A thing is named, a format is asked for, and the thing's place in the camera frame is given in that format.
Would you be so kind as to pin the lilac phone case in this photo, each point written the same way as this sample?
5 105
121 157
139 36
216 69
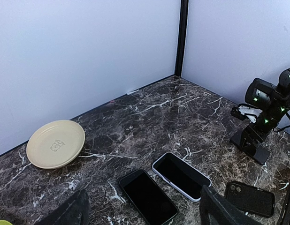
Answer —
159 161

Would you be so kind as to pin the beige ceramic plate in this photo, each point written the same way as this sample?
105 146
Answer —
55 144

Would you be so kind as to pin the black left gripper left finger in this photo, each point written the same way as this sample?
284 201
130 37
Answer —
74 211

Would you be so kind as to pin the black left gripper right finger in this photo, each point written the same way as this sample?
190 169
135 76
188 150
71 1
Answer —
215 210

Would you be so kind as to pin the black screen phone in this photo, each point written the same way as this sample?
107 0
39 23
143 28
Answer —
180 175

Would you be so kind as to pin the phone with green edge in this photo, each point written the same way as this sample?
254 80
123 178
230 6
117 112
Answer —
148 198

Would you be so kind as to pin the black right corner post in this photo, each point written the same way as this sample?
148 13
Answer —
182 32

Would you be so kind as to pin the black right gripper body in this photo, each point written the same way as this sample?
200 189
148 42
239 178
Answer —
274 103

